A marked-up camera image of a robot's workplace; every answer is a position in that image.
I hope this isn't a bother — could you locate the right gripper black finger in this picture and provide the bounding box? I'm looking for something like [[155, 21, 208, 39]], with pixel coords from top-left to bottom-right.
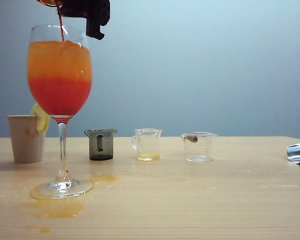
[[85, 0, 111, 41]]

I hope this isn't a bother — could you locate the amber glass measuring cup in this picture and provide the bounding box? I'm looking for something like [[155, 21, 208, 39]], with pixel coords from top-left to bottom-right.
[[36, 0, 88, 20]]

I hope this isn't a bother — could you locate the smoky grey measuring cup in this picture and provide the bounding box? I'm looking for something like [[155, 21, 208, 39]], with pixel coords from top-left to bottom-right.
[[83, 128, 118, 161]]

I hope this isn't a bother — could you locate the beige paper cup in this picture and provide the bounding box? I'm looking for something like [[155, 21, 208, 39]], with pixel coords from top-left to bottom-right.
[[6, 114, 47, 164]]

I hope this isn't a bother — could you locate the clear cup with orange residue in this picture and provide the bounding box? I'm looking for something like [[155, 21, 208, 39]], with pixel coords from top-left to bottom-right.
[[131, 128, 163, 162]]

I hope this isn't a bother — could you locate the clear graduated measuring cup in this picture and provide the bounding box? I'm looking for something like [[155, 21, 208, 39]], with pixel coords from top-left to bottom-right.
[[180, 131, 219, 163]]

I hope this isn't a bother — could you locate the wine glass with orange drink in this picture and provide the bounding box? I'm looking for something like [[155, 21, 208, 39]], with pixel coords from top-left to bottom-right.
[[26, 24, 94, 200]]

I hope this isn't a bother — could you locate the yellow lemon slice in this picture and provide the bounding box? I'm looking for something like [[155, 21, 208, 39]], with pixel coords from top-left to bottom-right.
[[29, 103, 50, 133]]

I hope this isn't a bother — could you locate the small orange juice puddle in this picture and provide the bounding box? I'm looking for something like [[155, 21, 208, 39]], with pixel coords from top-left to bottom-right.
[[89, 173, 121, 185]]

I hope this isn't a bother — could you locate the large orange juice puddle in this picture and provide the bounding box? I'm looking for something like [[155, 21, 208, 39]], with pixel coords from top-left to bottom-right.
[[19, 197, 86, 219]]

